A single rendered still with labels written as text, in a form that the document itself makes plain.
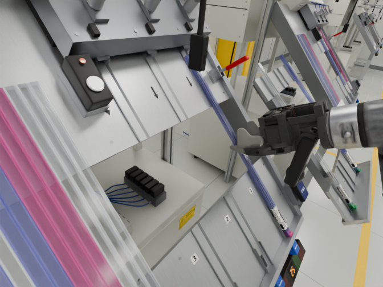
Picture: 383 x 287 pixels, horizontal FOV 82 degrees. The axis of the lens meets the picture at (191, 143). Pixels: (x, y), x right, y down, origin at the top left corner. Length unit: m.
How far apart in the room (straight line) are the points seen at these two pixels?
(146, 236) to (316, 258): 1.15
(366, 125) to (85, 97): 0.41
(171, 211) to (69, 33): 0.56
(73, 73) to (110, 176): 0.58
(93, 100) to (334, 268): 1.53
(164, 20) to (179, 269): 0.45
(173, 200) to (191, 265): 0.38
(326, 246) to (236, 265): 1.25
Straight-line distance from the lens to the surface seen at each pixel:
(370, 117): 0.43
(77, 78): 0.36
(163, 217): 0.73
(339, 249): 1.74
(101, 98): 0.35
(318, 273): 1.57
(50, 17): 0.41
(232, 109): 0.62
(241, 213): 0.52
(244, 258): 0.52
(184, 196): 0.79
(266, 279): 0.56
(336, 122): 0.43
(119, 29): 0.42
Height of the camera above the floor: 1.20
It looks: 33 degrees down
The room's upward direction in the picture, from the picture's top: 6 degrees clockwise
